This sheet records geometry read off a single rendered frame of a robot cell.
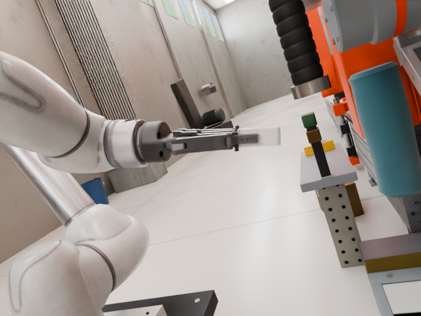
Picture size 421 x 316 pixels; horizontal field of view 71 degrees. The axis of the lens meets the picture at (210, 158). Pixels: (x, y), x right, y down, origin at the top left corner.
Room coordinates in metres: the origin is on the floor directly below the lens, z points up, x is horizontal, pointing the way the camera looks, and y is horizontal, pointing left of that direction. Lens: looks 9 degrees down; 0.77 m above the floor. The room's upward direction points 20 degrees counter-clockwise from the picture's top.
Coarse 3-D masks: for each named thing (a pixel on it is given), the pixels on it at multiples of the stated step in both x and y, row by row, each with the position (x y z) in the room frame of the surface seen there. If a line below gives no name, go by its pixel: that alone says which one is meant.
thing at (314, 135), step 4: (308, 132) 0.88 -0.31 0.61; (312, 132) 0.88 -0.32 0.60; (316, 132) 0.87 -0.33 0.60; (308, 136) 0.88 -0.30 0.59; (312, 136) 0.88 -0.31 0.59; (316, 136) 0.88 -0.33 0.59; (320, 136) 0.87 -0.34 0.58; (308, 140) 0.89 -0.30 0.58; (312, 140) 0.88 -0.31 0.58; (316, 140) 0.88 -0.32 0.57; (320, 140) 0.87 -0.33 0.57
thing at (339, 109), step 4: (340, 100) 2.24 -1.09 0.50; (344, 100) 2.19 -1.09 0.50; (336, 104) 2.02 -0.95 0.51; (340, 104) 2.00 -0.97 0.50; (344, 104) 2.01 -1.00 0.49; (336, 108) 2.01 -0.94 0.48; (340, 108) 2.01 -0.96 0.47; (344, 108) 2.00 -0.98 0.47; (348, 108) 2.02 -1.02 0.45; (336, 112) 2.02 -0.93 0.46; (340, 112) 2.01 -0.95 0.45; (344, 112) 2.00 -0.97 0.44; (336, 116) 2.02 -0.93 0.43; (352, 160) 2.01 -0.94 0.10; (356, 160) 2.00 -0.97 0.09; (352, 164) 2.02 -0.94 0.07
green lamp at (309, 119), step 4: (312, 112) 0.88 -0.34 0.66; (304, 116) 0.88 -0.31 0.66; (308, 116) 0.88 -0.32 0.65; (312, 116) 0.87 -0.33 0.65; (304, 120) 0.88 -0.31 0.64; (308, 120) 0.88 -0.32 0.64; (312, 120) 0.87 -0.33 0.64; (304, 124) 0.88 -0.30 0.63; (308, 124) 0.88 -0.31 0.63; (312, 124) 0.88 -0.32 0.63; (316, 124) 0.87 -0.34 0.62
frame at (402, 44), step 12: (396, 36) 0.66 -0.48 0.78; (408, 36) 0.65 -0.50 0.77; (420, 36) 0.64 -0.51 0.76; (396, 48) 0.67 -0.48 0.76; (408, 48) 0.64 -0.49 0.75; (420, 48) 0.63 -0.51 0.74; (408, 60) 0.62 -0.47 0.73; (408, 72) 0.64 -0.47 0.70; (420, 72) 0.60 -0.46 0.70; (420, 84) 0.59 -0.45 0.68; (420, 96) 0.60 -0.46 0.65
